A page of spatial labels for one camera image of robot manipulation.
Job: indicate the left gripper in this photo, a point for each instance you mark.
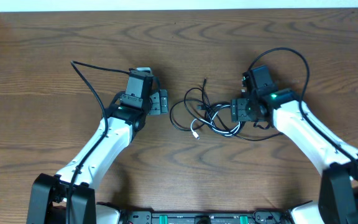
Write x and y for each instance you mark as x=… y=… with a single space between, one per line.
x=161 y=99

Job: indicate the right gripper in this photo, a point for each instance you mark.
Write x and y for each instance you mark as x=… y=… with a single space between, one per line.
x=238 y=111

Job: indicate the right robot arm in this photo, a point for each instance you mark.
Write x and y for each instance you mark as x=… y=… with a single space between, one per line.
x=335 y=160

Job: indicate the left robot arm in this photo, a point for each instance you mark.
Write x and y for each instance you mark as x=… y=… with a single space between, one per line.
x=69 y=195

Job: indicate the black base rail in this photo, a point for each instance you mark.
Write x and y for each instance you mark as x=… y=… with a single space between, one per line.
x=257 y=217

